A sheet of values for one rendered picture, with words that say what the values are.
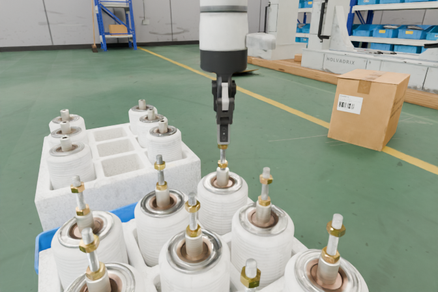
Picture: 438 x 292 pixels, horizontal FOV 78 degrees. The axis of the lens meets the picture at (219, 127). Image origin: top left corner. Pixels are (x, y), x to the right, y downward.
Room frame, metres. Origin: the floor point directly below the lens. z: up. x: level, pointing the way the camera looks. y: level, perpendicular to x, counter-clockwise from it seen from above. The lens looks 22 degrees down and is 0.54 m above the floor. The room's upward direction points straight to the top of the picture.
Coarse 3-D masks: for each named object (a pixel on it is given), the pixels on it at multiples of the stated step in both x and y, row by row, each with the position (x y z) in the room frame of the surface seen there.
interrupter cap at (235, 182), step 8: (208, 176) 0.46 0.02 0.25; (216, 176) 0.46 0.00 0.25; (232, 176) 0.46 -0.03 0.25; (208, 184) 0.43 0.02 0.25; (216, 184) 0.43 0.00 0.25; (232, 184) 0.43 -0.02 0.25; (240, 184) 0.43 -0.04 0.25; (216, 192) 0.40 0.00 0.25; (224, 192) 0.40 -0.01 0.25; (232, 192) 0.40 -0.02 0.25
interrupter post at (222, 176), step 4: (220, 172) 0.43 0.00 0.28; (224, 172) 0.43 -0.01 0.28; (228, 172) 0.43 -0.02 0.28; (220, 176) 0.43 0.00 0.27; (224, 176) 0.43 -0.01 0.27; (228, 176) 0.43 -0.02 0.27; (220, 180) 0.43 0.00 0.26; (224, 180) 0.43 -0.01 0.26; (228, 180) 0.44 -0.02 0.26; (220, 184) 0.43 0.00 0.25; (224, 184) 0.43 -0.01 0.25
